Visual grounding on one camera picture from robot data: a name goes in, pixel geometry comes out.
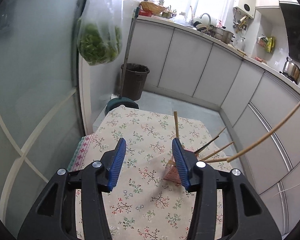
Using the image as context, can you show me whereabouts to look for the wooden chopstick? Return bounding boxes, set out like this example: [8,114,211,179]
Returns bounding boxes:
[226,101,300,163]

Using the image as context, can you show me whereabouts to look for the grey kitchen cabinets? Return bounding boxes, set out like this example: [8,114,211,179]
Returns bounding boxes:
[129,16,300,236]

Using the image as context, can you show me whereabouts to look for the steel cooking pot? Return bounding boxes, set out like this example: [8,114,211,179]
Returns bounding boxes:
[282,57,300,85]

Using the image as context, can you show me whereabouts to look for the black range hood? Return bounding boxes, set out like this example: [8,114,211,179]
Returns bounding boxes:
[280,3,300,63]

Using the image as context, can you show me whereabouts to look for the bundle of wooden chopsticks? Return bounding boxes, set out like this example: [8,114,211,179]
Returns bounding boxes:
[193,126,235,164]

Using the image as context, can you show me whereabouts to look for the red perforated utensil holder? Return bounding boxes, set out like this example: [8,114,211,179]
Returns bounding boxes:
[163,156,181,184]

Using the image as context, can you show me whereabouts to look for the floral tablecloth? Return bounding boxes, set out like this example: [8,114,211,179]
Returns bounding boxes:
[69,106,231,239]

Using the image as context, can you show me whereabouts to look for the steel steamer pot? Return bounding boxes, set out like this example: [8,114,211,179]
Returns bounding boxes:
[210,25,235,44]

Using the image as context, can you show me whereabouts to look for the white water heater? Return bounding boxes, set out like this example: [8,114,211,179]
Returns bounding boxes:
[233,0,256,19]

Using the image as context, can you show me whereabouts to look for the white kettle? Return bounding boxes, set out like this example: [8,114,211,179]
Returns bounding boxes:
[192,13,212,30]

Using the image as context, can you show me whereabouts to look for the dark brown trash bin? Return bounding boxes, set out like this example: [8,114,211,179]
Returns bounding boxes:
[123,63,150,101]

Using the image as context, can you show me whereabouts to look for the wicker basket on counter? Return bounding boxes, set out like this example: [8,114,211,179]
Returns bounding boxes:
[140,1,166,14]

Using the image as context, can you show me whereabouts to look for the plastic bag with greens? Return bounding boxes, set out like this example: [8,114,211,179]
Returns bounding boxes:
[77,0,123,66]

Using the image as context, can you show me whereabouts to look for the mop with grey handle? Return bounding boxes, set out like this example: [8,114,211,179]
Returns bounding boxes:
[105,6,140,115]

